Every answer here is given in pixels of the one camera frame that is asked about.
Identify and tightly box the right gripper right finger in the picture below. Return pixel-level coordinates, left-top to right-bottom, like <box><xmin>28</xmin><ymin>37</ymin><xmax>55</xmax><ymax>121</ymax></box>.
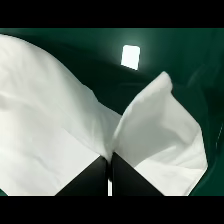
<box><xmin>111</xmin><ymin>152</ymin><xmax>165</xmax><ymax>197</ymax></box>

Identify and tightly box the white shirt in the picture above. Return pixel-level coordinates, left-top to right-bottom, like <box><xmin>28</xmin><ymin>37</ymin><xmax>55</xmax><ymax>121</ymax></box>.
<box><xmin>0</xmin><ymin>34</ymin><xmax>209</xmax><ymax>197</ymax></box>

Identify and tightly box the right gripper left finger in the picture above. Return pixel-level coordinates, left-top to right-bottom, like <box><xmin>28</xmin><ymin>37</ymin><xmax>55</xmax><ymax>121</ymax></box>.
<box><xmin>56</xmin><ymin>155</ymin><xmax>108</xmax><ymax>197</ymax></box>

